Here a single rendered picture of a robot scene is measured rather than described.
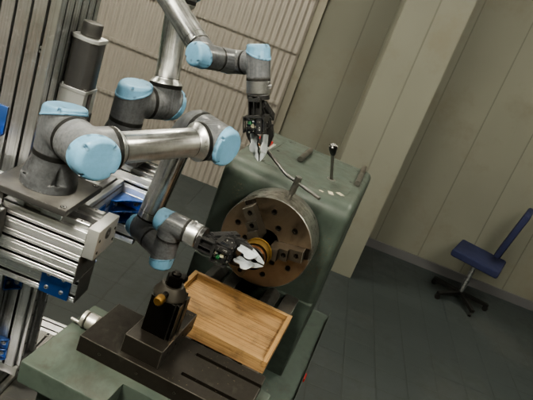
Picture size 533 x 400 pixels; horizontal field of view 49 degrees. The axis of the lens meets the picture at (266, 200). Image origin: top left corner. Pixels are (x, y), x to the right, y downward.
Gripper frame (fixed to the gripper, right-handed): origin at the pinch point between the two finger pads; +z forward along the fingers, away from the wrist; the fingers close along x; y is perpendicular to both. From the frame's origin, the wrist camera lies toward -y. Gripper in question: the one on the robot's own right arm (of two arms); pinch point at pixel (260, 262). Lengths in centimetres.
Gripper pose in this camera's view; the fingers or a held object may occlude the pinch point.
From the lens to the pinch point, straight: 180.1
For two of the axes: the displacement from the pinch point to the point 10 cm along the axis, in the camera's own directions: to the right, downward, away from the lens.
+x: 3.3, -8.8, -3.5
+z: 9.0, 4.1, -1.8
